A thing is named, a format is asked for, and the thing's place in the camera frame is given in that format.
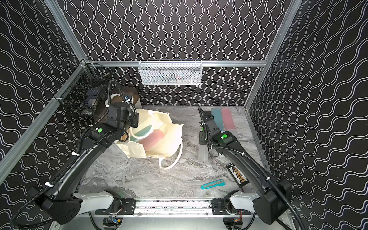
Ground black card with brown items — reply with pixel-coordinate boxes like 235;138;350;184
226;163;250;188

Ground brown lidded storage box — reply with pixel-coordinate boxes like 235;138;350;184
93;86;142;122

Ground black wire basket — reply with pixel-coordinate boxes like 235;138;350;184
56;63;113;117

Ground grey pencil case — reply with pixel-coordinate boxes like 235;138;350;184
198;145;209;162

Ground white wire mesh basket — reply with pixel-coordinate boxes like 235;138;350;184
138;59;203;85

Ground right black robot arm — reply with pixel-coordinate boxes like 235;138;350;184
198;107;306;230

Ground green pencil case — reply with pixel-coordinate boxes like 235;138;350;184
129;125;152;142

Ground teal translucent pencil case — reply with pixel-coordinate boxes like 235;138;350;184
211;108;225;131

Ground teal utility knife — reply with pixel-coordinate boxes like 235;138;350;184
200;179;226;190

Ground pink pencil case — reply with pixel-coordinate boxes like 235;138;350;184
139;129;164;150
221;108;235;130

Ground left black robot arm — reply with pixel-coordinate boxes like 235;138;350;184
10;79;139;230

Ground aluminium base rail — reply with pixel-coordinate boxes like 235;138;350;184
57;197;291;216

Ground cream canvas tote bag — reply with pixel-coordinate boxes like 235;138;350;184
115;109;184;170

